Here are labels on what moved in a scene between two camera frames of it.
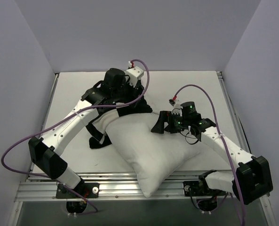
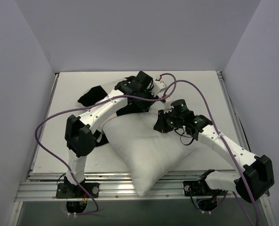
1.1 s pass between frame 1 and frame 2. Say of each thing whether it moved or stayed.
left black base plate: stayed
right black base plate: stayed
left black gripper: moved
